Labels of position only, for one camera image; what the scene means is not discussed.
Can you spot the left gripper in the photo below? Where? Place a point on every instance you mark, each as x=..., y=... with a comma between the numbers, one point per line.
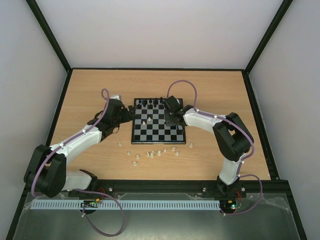
x=127, y=117

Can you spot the black and silver chessboard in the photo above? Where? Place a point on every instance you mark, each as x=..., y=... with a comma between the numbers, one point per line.
x=155, y=131

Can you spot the white queen piece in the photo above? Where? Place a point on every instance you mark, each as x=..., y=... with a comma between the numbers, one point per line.
x=152, y=154

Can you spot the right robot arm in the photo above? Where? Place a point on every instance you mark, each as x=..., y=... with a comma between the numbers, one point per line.
x=233, y=139

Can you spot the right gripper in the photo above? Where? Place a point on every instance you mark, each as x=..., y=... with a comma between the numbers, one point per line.
x=169, y=117

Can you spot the grey slotted cable duct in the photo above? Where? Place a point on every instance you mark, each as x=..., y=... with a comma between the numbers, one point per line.
x=46, y=204

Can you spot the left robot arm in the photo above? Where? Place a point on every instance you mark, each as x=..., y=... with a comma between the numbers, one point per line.
x=47, y=170

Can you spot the black aluminium frame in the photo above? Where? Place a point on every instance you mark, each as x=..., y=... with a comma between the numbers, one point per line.
x=275, y=185

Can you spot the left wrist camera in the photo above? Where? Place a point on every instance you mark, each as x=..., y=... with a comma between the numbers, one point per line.
x=116, y=97

